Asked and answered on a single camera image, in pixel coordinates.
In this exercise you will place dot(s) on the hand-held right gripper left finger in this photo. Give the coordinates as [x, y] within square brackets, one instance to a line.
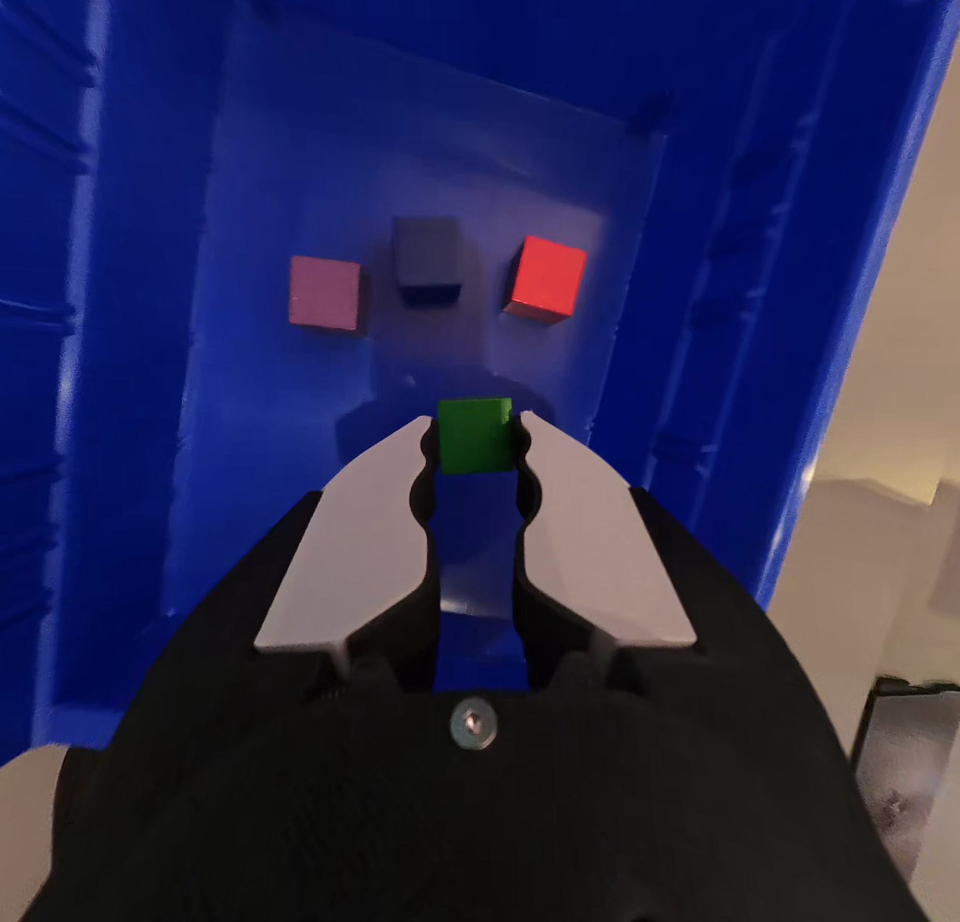
[345, 554]

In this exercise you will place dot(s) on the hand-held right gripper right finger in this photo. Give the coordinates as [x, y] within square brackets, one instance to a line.
[600, 554]

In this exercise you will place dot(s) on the green wooden cube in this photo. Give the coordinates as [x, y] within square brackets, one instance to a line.
[475, 436]

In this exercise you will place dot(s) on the purple wooden cube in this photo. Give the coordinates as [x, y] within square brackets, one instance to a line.
[324, 293]

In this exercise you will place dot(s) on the red wooden cube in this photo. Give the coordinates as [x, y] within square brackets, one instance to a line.
[546, 277]

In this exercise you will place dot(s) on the blue wooden cube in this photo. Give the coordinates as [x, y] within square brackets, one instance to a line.
[426, 258]

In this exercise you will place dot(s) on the blue plastic bin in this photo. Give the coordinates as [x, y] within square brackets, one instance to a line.
[450, 74]

